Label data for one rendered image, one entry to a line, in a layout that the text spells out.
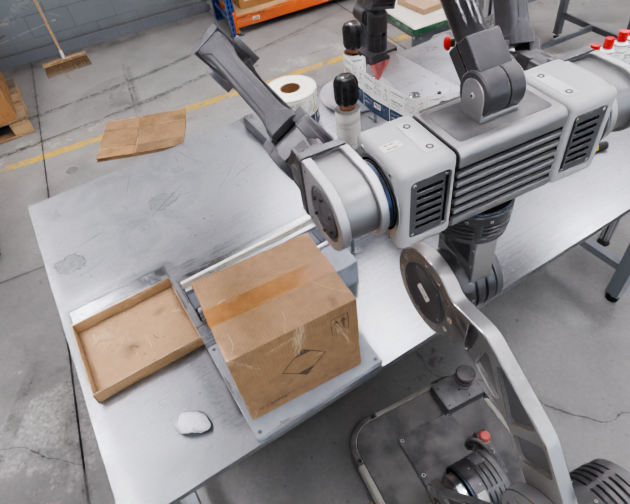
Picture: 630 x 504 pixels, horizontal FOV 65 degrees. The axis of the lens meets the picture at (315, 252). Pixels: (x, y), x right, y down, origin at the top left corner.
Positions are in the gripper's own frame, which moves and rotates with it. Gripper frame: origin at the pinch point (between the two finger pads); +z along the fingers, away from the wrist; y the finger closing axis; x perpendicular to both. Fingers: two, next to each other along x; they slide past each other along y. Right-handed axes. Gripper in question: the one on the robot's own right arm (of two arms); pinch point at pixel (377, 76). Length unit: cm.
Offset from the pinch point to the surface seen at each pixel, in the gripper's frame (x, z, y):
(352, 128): -4.6, 18.3, 7.3
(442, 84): -23, 32, -49
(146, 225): -24, 36, 82
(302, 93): -33.5, 17.1, 10.2
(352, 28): -38.5, 2.8, -16.3
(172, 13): -420, 121, -42
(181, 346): 34, 31, 88
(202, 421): 56, 32, 92
